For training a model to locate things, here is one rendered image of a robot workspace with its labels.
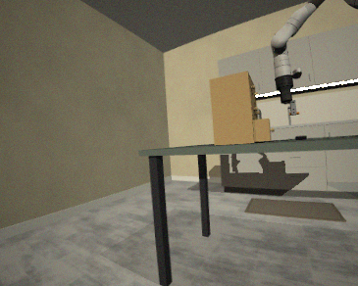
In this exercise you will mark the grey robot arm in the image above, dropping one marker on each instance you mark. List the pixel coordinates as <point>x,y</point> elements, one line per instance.
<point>293,24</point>

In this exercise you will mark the small wooden chest of drawers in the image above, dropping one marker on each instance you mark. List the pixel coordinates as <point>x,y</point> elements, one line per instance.
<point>231,109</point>

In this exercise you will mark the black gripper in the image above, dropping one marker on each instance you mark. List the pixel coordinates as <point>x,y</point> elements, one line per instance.
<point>284,82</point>

